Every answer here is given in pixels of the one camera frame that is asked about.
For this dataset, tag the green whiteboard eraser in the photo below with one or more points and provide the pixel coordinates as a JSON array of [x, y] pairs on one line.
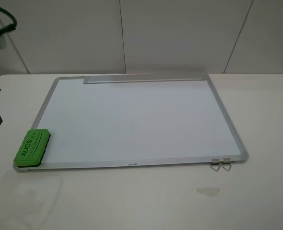
[[32, 149]]

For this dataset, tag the white aluminium-framed whiteboard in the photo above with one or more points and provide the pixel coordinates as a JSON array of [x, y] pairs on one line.
[[134, 120]]

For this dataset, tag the left metal hanging clip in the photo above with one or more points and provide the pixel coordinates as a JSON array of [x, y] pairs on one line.
[[215, 164]]

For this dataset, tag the metal hanging clip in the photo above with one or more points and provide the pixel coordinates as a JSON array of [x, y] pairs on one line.
[[226, 164], [215, 164]]

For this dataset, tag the clear tape piece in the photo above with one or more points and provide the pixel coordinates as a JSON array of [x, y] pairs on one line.
[[208, 191]]

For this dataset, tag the right metal hanging clip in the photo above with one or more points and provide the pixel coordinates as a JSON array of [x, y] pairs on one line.
[[226, 164]]

